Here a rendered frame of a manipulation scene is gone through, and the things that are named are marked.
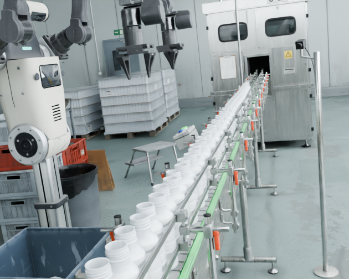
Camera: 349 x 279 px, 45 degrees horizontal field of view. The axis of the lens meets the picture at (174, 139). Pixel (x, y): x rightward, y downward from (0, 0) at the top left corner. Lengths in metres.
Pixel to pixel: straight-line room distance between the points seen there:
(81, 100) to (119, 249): 7.92
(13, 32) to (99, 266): 0.92
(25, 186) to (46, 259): 2.26
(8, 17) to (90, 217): 2.28
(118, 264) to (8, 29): 0.93
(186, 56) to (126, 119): 4.14
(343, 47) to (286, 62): 5.71
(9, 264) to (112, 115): 6.86
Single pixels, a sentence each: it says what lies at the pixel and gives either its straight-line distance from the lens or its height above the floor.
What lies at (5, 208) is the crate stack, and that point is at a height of 0.35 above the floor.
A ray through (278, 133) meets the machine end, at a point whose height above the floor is 0.23.
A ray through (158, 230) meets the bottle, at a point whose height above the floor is 1.12.
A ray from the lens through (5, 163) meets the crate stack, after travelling 3.77.
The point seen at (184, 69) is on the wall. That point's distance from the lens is 11.77.
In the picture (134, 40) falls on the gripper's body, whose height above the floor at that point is 1.51.
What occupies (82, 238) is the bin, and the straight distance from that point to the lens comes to 1.41.
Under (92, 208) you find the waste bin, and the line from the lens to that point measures 3.44.
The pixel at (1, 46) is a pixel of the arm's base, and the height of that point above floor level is 1.54.
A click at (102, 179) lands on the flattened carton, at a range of 4.98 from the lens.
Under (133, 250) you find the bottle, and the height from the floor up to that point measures 1.13.
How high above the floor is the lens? 1.45
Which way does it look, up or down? 11 degrees down
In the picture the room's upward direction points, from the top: 6 degrees counter-clockwise
